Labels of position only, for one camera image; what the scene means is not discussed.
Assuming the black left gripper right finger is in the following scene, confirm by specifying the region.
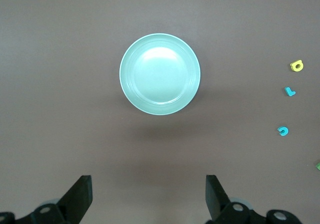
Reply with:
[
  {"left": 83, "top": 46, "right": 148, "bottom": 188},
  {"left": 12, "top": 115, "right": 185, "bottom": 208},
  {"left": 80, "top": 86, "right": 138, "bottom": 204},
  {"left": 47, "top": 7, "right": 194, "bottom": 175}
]
[{"left": 205, "top": 174, "right": 304, "bottom": 224}]

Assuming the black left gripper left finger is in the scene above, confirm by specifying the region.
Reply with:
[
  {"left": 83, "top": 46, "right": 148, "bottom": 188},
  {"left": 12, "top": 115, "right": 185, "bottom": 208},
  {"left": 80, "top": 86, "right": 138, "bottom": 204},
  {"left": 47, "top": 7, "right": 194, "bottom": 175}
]
[{"left": 0, "top": 175, "right": 94, "bottom": 224}]

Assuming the yellow foam letter a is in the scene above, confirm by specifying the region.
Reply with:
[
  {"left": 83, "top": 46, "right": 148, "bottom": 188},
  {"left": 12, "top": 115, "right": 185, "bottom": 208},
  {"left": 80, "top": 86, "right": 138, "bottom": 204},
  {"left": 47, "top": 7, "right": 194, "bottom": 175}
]
[{"left": 289, "top": 60, "right": 304, "bottom": 73}]

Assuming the brown table cover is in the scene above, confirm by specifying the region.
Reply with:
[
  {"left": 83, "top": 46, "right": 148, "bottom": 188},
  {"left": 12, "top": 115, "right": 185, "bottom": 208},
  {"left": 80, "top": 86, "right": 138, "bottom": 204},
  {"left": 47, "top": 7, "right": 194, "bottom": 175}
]
[{"left": 0, "top": 0, "right": 320, "bottom": 224}]

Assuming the green plate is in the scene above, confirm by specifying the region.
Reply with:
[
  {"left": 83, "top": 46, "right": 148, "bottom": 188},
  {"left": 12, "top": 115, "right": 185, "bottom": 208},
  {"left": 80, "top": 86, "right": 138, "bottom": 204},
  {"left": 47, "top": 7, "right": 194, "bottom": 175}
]
[{"left": 119, "top": 33, "right": 202, "bottom": 117}]

